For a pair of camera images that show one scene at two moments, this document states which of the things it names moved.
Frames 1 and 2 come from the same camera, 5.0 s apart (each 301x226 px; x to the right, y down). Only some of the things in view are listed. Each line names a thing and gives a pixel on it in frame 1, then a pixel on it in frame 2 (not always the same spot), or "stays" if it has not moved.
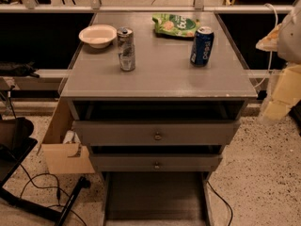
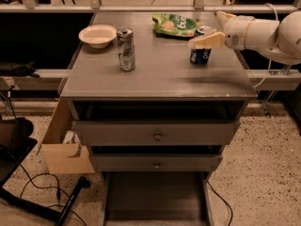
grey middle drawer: [156, 163] stays
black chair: [15, 143] stays
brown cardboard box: [64, 158] stays
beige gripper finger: [287, 91] → [235, 29]
